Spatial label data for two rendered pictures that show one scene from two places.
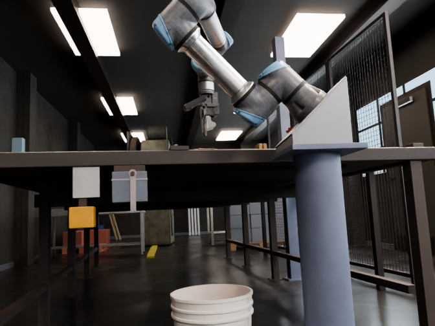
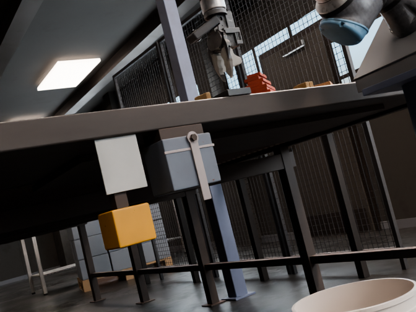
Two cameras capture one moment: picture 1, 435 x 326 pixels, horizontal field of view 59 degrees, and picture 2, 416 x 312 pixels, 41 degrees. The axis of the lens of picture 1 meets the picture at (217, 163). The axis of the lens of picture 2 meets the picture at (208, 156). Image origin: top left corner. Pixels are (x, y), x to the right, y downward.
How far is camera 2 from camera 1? 89 cm
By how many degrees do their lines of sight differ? 24
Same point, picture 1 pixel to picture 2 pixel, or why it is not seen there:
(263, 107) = (372, 13)
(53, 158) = (61, 127)
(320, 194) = not seen: outside the picture
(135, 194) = (205, 171)
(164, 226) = not seen: outside the picture
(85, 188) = (123, 174)
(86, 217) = (142, 222)
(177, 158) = (240, 108)
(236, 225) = not seen: hidden behind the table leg
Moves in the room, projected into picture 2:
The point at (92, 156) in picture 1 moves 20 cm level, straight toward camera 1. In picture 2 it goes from (123, 117) to (177, 90)
